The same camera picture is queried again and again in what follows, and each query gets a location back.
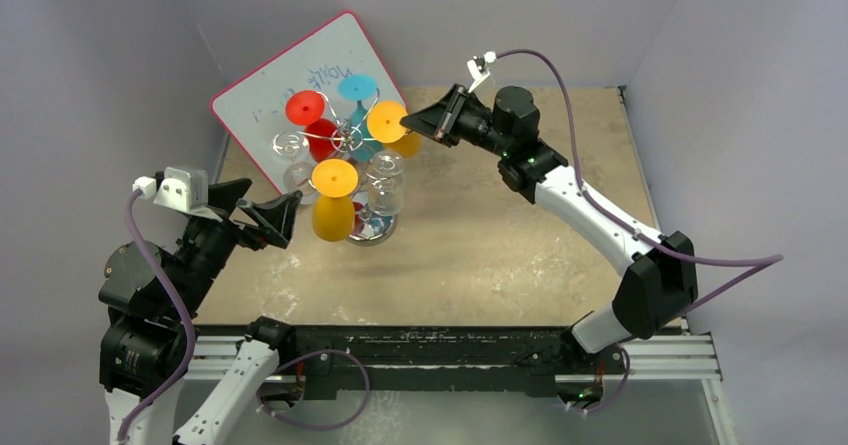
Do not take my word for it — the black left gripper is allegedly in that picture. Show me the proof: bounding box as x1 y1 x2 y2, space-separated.
170 175 300 314

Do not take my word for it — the yellow wine glass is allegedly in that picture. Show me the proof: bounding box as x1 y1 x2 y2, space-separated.
366 100 422 158
311 159 359 242

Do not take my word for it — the clear wine glass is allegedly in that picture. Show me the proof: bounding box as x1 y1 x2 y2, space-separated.
270 132 317 206

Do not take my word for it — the clear glass tumbler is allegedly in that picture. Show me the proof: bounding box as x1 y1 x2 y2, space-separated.
366 150 405 216

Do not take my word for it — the teal plastic wine glass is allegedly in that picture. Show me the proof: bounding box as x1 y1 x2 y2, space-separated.
338 74 383 163

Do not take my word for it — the red plastic wine glass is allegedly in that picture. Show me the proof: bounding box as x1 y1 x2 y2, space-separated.
285 90 340 162

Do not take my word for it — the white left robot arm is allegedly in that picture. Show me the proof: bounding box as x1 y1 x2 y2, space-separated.
98 173 303 444

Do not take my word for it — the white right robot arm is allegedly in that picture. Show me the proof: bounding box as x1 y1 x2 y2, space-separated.
400 85 698 372

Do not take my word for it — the chrome wine glass rack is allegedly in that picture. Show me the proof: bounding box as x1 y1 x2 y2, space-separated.
268 84 416 247

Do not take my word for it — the red-framed whiteboard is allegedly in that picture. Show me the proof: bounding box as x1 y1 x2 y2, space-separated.
210 11 406 193

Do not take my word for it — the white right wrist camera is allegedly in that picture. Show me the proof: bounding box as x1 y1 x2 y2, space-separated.
466 51 497 94

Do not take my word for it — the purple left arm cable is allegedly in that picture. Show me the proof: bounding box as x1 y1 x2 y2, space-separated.
115 190 198 445

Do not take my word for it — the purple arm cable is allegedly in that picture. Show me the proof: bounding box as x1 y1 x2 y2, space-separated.
495 48 785 317
115 190 198 445

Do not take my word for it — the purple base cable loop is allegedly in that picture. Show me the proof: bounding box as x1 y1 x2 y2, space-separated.
254 349 370 431

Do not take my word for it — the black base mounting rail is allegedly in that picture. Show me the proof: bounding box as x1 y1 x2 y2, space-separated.
142 324 720 404

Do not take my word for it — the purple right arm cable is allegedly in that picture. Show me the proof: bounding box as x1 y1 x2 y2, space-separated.
495 48 785 317

